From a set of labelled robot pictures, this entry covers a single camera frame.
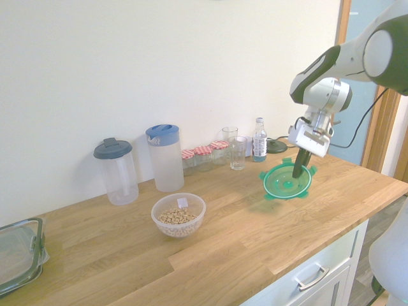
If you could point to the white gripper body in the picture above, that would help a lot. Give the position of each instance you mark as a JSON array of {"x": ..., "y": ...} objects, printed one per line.
[{"x": 314, "y": 140}]

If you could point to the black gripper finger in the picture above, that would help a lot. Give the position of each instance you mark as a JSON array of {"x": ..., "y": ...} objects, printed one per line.
[
  {"x": 299, "y": 167},
  {"x": 308, "y": 158}
]

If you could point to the green round container lid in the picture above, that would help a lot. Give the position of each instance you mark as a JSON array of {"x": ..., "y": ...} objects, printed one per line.
[{"x": 280, "y": 185}]

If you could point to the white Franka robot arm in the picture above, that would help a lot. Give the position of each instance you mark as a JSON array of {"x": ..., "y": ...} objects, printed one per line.
[{"x": 376, "y": 54}]

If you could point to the glass jar red checkered lid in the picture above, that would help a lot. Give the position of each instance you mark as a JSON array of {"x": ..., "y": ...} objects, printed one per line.
[
  {"x": 202, "y": 157},
  {"x": 220, "y": 153},
  {"x": 188, "y": 161}
]

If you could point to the clear plastic food bowl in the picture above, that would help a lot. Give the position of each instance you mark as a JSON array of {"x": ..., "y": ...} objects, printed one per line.
[{"x": 178, "y": 231}]

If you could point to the dark round kettle base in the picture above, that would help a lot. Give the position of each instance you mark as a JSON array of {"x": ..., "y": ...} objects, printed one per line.
[{"x": 276, "y": 147}]

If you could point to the hint water bottle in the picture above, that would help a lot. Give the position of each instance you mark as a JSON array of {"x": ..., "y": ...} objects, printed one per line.
[{"x": 259, "y": 143}]

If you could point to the white cup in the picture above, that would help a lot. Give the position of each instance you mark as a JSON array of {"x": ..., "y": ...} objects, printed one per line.
[{"x": 249, "y": 145}]

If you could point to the frosted glass door panel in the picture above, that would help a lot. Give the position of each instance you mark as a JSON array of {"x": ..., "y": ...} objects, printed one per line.
[{"x": 363, "y": 105}]

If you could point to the ribbed drinking glass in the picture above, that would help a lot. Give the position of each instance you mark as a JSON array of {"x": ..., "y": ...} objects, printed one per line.
[{"x": 237, "y": 156}]

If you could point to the tall smooth drinking glass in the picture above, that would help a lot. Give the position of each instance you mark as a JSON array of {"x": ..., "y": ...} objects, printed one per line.
[{"x": 229, "y": 132}]

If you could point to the small white paper tag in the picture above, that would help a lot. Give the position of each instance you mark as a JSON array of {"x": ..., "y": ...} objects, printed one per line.
[{"x": 182, "y": 203}]

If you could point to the blue-lidded plastic pitcher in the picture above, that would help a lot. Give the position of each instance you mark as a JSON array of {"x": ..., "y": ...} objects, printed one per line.
[{"x": 165, "y": 165}]

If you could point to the grey-lidded clear pitcher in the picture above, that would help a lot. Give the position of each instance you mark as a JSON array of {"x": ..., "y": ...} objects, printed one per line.
[{"x": 118, "y": 178}]

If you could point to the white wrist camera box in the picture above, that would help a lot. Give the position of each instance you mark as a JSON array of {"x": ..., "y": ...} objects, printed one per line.
[{"x": 292, "y": 134}]

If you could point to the wooden door frame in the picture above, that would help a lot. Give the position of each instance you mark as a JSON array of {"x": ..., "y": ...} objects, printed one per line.
[{"x": 381, "y": 137}]

